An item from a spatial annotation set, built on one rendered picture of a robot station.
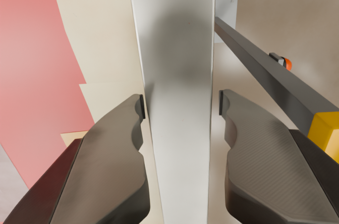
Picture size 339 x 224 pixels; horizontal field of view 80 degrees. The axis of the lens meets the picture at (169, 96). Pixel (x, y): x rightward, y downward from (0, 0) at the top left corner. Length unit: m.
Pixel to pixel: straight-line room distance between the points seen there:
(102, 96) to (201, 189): 0.10
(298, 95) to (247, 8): 0.84
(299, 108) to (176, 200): 0.23
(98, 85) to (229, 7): 1.00
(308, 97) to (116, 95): 0.28
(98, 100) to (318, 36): 1.26
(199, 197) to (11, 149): 0.17
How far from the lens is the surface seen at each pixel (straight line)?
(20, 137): 0.22
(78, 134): 0.19
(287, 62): 0.52
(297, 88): 0.38
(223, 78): 1.23
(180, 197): 0.17
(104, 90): 0.16
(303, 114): 0.34
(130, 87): 0.15
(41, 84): 0.18
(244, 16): 1.16
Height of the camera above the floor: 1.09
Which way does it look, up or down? 61 degrees down
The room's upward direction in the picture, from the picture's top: 178 degrees counter-clockwise
